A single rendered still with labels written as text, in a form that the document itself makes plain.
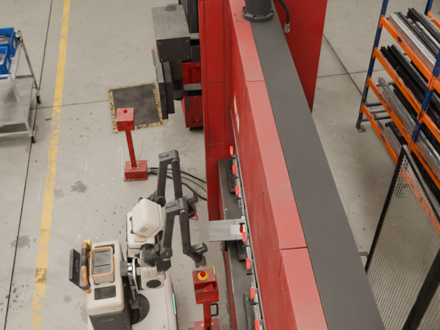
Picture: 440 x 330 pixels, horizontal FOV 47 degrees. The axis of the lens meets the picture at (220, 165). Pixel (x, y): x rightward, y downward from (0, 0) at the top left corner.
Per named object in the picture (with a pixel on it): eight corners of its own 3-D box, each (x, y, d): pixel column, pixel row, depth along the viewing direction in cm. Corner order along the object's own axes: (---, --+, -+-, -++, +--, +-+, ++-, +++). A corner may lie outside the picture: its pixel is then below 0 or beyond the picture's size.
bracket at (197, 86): (184, 90, 455) (183, 84, 450) (211, 88, 456) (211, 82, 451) (185, 118, 426) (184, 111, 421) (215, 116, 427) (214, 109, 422)
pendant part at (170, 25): (161, 95, 456) (150, 6, 398) (188, 92, 459) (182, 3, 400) (165, 131, 420) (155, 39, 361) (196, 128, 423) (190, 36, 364)
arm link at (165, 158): (157, 148, 323) (158, 158, 316) (178, 148, 327) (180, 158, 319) (152, 197, 353) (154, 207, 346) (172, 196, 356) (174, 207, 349)
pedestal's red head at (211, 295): (192, 280, 367) (191, 266, 355) (215, 277, 369) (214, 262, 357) (196, 304, 353) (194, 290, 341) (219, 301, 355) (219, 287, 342)
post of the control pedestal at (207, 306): (203, 327, 400) (201, 288, 363) (211, 325, 400) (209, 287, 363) (205, 332, 396) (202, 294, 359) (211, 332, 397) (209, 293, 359)
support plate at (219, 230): (207, 222, 364) (207, 220, 363) (244, 219, 365) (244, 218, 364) (209, 241, 351) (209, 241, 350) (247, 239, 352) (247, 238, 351)
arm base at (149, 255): (142, 247, 321) (143, 262, 313) (152, 240, 319) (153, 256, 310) (152, 252, 327) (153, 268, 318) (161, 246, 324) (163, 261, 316)
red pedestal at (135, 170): (124, 168, 548) (112, 106, 491) (147, 166, 549) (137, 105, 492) (123, 181, 534) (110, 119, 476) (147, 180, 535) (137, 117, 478)
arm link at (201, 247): (181, 241, 322) (183, 252, 316) (197, 234, 320) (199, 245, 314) (191, 250, 330) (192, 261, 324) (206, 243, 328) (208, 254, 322)
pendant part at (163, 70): (157, 88, 441) (153, 51, 416) (171, 86, 442) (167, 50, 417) (162, 120, 408) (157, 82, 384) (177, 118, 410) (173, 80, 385)
